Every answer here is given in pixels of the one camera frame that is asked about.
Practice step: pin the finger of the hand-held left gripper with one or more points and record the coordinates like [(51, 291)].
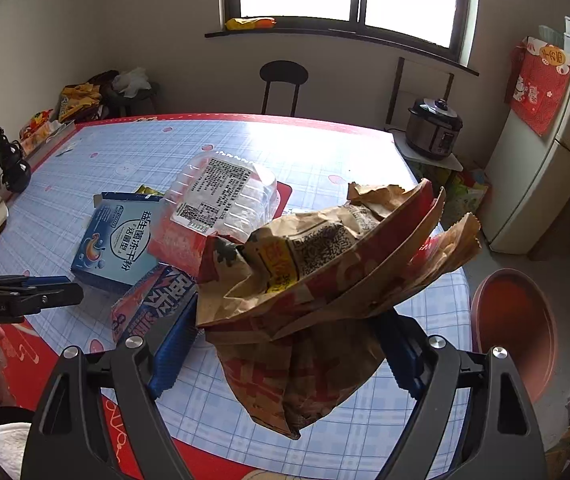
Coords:
[(45, 281), (40, 302)]

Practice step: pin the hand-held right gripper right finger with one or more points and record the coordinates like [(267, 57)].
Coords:
[(402, 360)]

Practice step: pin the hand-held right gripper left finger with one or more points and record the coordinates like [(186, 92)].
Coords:
[(172, 355)]

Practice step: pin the blue medicine box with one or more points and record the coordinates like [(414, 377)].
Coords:
[(110, 250)]

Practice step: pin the brown paper bag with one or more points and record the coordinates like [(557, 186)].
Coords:
[(285, 385)]

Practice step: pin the reddish brown plastic bin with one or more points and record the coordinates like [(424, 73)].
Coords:
[(515, 320)]

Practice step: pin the yellow snack packet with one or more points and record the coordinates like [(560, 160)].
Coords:
[(147, 190)]

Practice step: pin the clear plastic food container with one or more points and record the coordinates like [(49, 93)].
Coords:
[(175, 245), (215, 195)]

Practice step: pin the person's left forearm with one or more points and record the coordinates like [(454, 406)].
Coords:
[(0, 412)]

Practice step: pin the blue and red packet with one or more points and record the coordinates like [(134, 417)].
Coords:
[(150, 305)]

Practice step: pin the black gourd figurine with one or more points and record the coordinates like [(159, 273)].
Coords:
[(15, 170)]

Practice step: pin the colourful snack bag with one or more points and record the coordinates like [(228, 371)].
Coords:
[(35, 125)]

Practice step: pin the white fleece garment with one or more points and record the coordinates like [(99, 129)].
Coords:
[(2, 452)]

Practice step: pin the yellow snack bags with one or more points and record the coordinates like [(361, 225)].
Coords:
[(80, 100)]

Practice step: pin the green white rice bag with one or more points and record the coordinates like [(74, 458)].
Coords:
[(445, 185)]

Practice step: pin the red yellow rice bag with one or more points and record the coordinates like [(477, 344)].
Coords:
[(472, 185)]

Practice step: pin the dark stool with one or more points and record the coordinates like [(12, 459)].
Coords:
[(135, 102)]

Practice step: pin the white side table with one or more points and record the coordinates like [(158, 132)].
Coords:
[(415, 157)]

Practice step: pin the white plastic bag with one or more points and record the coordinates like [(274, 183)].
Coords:
[(132, 81)]

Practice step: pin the white refrigerator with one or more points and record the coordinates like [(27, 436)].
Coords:
[(530, 185)]

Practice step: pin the plaid plastic tablecloth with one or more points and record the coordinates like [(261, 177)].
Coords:
[(315, 150)]

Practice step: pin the electric pressure cooker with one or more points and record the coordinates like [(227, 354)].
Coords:
[(432, 130)]

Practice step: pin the red printed cloth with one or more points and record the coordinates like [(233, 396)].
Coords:
[(540, 95)]

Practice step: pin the black round back chair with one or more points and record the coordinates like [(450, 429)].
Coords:
[(283, 74)]

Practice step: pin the dark window sill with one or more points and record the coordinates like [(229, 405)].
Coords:
[(365, 40)]

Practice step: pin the yellow orange packet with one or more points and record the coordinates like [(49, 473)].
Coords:
[(250, 23)]

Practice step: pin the pale green bowl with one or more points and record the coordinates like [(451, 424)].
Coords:
[(551, 32)]

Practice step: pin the black metal frame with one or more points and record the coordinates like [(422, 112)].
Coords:
[(400, 90)]

